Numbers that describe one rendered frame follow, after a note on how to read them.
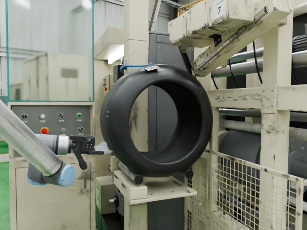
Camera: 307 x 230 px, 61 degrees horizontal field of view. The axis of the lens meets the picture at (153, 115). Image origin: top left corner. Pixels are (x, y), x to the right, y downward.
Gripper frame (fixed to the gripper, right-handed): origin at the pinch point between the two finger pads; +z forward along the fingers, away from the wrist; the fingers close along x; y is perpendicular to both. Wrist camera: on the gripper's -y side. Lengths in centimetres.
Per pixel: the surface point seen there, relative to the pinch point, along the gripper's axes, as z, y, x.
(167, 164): 26.4, -1.8, -12.3
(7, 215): -60, -110, 196
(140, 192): 15.5, -17.1, -9.0
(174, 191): 36.1, -17.8, -4.5
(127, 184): 10.3, -15.0, -2.8
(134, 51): 14, 58, 28
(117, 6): 194, 472, 1038
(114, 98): -2.7, 26.7, -8.2
